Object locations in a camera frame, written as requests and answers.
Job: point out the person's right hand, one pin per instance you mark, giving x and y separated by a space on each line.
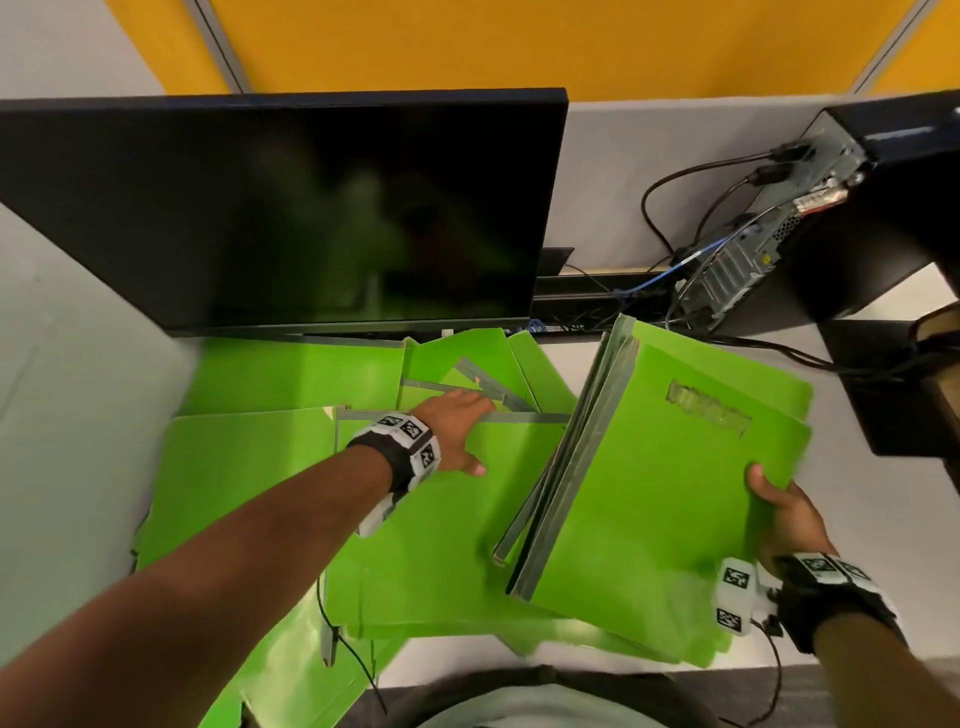
795 525

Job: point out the person's left hand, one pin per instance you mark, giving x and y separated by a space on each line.
446 427

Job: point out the person's right thumb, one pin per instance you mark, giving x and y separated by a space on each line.
761 487

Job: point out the person's left thumb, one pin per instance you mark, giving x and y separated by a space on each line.
471 463

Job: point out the green folder with grey spine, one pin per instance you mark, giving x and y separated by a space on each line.
435 540

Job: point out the green folder bundle with cutout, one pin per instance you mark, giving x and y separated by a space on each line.
652 510

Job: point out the person's right forearm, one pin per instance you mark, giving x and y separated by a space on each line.
877 675

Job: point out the person's left forearm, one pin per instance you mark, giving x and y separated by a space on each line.
225 555

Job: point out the left wrist tracker band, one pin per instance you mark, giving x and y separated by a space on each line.
405 450

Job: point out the wrist tracker band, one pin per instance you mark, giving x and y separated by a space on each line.
405 450
817 592

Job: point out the right wrist tracker band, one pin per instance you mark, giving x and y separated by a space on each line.
817 592

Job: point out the black flat stand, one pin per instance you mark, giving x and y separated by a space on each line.
892 390

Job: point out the pile of green folders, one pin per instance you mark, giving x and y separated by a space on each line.
255 465

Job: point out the person's grey shirt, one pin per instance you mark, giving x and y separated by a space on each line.
540 701

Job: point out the black desktop computer tower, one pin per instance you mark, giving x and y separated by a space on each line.
847 247

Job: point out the white video connector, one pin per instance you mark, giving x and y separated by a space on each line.
821 200

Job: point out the black computer monitor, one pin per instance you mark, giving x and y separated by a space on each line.
300 217

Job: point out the yellow partition panel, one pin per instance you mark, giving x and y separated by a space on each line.
555 45

